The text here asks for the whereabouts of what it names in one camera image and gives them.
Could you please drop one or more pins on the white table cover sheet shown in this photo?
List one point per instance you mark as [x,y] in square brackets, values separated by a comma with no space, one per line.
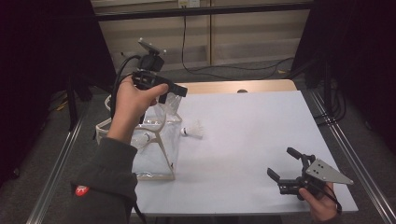
[249,140]

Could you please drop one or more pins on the aluminium floor rail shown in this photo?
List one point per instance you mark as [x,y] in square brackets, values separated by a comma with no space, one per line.
[59,161]
[358,155]

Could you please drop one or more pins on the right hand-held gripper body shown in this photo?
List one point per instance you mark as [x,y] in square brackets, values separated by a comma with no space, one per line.
[320,174]

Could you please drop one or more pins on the person's left hand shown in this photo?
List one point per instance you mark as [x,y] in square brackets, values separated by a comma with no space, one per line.
[130,105]

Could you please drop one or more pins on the black metal stand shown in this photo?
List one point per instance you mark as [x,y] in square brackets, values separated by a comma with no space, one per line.
[72,102]

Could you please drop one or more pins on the clear bag with beige trim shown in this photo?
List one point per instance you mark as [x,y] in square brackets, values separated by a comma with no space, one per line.
[155,161]

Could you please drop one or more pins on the white wall socket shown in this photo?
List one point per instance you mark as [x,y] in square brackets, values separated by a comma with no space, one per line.
[188,3]

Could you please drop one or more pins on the black curtain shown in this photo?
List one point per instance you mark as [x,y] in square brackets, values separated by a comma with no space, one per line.
[358,46]
[37,62]

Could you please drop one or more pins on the dark round knob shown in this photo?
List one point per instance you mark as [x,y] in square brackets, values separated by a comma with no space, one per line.
[242,91]

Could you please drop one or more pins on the beige cabinet desk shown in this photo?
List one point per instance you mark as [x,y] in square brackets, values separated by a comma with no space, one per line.
[243,40]

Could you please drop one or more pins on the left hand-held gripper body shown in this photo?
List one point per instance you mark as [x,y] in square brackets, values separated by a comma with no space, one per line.
[151,65]

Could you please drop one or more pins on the person's right hand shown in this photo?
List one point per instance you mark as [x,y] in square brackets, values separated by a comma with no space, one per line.
[320,208]

